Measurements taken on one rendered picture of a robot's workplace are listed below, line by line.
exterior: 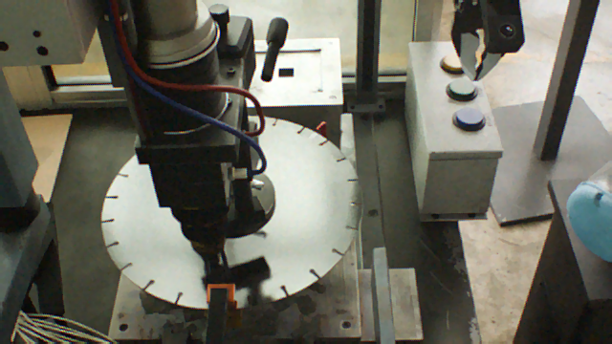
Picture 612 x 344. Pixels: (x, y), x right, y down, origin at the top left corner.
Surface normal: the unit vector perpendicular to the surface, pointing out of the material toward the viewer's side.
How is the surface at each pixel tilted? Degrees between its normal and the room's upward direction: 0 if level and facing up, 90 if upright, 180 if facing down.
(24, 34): 90
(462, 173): 90
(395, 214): 0
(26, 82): 90
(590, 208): 97
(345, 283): 0
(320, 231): 0
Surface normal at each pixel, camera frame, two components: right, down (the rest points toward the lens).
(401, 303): -0.04, -0.71
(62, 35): 0.00, 0.70
